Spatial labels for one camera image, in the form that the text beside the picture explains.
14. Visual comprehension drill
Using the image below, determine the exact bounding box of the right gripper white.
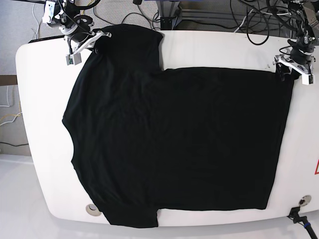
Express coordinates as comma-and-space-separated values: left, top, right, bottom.
65, 29, 110, 54

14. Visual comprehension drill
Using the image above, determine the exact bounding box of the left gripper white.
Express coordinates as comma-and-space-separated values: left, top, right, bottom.
273, 54, 315, 81

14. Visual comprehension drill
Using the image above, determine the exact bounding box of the black T-shirt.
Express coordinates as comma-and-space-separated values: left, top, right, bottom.
62, 24, 294, 228

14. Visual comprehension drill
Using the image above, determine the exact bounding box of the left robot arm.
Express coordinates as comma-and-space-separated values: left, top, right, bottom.
266, 0, 319, 85

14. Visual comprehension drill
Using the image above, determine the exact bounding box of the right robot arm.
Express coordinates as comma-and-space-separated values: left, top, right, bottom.
42, 0, 112, 56

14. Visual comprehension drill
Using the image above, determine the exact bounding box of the red warning sticker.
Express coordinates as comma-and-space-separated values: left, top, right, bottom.
315, 160, 319, 175

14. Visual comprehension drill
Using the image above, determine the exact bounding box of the right table grommet hole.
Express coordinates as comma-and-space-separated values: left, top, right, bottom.
299, 195, 312, 207

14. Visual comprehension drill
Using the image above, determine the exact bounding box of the table grommet hole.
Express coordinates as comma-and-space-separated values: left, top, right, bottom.
299, 195, 312, 207
85, 204, 102, 217

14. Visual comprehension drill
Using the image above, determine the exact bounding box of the left table grommet hole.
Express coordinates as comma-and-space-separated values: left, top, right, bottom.
85, 204, 102, 217

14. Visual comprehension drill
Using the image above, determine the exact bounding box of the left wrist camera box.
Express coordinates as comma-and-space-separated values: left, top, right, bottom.
302, 74, 315, 85

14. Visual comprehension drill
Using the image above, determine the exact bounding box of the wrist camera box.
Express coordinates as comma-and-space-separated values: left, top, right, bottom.
302, 74, 315, 85
66, 53, 82, 65

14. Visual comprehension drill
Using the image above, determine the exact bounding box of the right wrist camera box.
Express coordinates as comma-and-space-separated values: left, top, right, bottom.
66, 53, 82, 65

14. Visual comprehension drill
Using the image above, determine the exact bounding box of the aluminium frame post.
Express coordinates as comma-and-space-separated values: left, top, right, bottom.
156, 0, 182, 30

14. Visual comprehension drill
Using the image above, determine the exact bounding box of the yellow cable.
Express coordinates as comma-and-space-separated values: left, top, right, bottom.
0, 99, 23, 126

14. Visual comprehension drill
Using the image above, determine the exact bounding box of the white cable on floor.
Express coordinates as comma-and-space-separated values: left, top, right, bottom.
0, 86, 17, 108

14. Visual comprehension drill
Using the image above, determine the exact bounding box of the black clamp mount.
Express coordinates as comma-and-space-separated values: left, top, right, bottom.
287, 207, 318, 239

